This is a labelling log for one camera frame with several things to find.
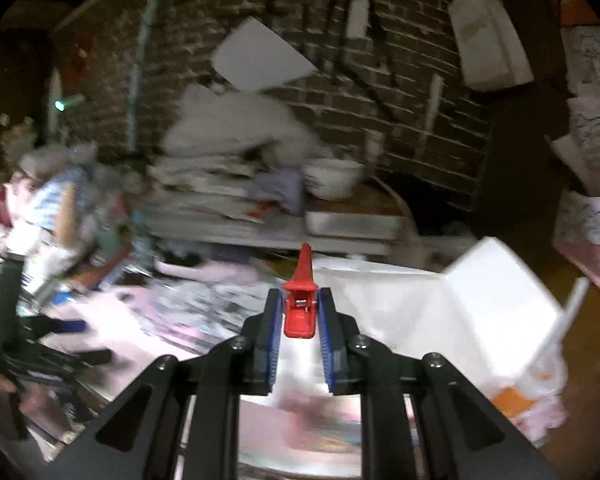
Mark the plush toy with checkered hat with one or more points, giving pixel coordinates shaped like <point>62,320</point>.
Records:
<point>55,195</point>

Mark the pink printed desk mat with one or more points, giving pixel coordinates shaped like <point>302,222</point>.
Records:
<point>130,325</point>

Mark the red plastic clip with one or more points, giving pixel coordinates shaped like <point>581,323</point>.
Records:
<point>300,310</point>

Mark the white shelf board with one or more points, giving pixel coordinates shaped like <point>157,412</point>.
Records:
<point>230,237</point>

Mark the white paper sheet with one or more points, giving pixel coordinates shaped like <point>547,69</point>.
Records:
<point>260,57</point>

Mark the white paper bag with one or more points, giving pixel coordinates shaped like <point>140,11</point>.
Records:
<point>485,35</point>

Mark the printed wall poster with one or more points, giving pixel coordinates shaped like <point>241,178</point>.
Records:
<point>595,125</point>

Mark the cardboard box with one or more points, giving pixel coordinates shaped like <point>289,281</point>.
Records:
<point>355,215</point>

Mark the teal wall pipe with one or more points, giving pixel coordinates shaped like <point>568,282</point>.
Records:
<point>140,60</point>

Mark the stack of books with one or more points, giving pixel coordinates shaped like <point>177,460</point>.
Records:
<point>205,200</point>

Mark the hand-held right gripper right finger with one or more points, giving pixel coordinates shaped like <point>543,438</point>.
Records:
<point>327,355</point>

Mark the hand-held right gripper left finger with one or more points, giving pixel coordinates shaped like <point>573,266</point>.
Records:
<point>275,350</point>

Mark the white fluffy fur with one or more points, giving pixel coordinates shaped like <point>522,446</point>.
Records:
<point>230,125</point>

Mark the white panda bowl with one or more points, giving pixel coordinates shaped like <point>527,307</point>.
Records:
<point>332,177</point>

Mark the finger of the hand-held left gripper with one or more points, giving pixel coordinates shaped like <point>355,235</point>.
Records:
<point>92,357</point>
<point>70,326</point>

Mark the purple cloth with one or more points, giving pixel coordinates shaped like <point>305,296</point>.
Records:
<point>280,190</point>

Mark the pink hair brush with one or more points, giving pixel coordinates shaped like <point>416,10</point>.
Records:
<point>205,272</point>

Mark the pink box with white flaps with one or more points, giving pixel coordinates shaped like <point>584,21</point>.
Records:
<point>480,310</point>

